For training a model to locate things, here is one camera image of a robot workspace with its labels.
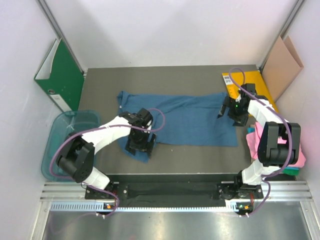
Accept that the yellow padded envelope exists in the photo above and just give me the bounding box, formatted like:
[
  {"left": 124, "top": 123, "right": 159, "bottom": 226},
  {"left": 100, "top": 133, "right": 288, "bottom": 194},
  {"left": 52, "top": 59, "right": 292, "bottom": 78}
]
[{"left": 221, "top": 70, "right": 280, "bottom": 114}]

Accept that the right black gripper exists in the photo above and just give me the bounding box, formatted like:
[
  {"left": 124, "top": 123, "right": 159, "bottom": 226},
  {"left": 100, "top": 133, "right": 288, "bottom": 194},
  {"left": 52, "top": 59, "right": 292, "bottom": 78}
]
[{"left": 217, "top": 96, "right": 249, "bottom": 127}]

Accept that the brown cardboard folder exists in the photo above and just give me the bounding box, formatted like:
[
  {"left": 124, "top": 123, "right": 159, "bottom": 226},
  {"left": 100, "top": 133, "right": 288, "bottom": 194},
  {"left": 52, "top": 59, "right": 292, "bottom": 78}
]
[{"left": 262, "top": 36, "right": 304, "bottom": 101}]

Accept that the aluminium front rail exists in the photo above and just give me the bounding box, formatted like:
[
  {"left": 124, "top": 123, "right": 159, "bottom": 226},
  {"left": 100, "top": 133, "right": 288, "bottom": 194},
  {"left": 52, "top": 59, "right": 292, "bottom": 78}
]
[{"left": 30, "top": 181, "right": 320, "bottom": 240}]

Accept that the left aluminium corner post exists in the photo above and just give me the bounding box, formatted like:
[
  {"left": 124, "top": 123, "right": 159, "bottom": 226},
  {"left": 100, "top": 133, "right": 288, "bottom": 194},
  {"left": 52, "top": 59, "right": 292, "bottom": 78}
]
[{"left": 35, "top": 0, "right": 86, "bottom": 75}]

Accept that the blue t shirt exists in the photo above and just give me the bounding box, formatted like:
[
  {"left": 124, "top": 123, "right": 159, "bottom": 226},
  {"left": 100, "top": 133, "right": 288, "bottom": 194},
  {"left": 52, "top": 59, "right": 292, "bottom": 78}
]
[{"left": 116, "top": 90, "right": 239, "bottom": 164}]

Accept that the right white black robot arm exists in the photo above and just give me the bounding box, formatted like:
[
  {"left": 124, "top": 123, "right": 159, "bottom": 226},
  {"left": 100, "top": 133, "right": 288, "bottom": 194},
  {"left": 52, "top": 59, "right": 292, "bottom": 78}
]
[{"left": 217, "top": 83, "right": 301, "bottom": 200}]

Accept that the green ring binder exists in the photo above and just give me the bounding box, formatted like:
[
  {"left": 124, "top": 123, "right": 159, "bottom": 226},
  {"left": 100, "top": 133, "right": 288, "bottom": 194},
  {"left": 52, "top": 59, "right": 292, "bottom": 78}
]
[{"left": 34, "top": 39, "right": 84, "bottom": 112}]

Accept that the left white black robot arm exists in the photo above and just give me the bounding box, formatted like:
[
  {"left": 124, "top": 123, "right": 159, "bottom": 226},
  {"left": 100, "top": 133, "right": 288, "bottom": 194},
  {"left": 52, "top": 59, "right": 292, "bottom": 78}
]
[{"left": 52, "top": 108, "right": 157, "bottom": 199}]

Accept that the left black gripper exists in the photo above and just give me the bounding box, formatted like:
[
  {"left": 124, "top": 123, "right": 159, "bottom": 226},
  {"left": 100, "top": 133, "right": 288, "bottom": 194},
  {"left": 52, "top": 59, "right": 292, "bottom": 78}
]
[{"left": 125, "top": 129, "right": 156, "bottom": 158}]

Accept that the aluminium corner post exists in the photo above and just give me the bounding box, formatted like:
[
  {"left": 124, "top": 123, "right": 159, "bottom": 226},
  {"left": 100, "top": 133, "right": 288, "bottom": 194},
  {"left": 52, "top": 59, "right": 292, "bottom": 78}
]
[
  {"left": 258, "top": 0, "right": 307, "bottom": 73},
  {"left": 35, "top": 0, "right": 86, "bottom": 75}
]

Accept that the teal transparent plastic bin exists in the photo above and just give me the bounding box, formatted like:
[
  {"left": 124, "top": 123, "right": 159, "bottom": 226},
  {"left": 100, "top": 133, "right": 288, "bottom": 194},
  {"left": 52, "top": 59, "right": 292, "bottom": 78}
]
[{"left": 41, "top": 110, "right": 101, "bottom": 182}]

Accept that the green folded t shirt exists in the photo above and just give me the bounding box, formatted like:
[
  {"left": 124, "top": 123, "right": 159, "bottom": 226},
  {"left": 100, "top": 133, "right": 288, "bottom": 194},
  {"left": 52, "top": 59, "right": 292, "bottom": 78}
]
[{"left": 282, "top": 168, "right": 300, "bottom": 176}]

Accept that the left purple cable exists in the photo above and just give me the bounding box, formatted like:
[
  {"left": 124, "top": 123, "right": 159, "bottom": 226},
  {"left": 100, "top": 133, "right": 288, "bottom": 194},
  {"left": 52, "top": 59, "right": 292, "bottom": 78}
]
[{"left": 48, "top": 108, "right": 166, "bottom": 235}]

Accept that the grey slotted cable duct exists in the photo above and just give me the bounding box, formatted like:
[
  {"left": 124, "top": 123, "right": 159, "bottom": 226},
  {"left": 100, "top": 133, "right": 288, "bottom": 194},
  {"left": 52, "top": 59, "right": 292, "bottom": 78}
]
[{"left": 50, "top": 201, "right": 251, "bottom": 213}]

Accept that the right aluminium corner post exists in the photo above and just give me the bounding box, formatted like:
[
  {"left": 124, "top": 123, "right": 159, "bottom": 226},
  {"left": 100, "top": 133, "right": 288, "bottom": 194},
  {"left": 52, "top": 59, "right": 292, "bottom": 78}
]
[{"left": 258, "top": 0, "right": 307, "bottom": 73}]

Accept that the pink folded t shirt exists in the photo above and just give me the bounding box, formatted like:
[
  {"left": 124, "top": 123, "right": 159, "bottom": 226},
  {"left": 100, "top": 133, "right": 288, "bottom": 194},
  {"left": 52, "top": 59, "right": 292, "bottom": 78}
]
[{"left": 246, "top": 122, "right": 306, "bottom": 168}]

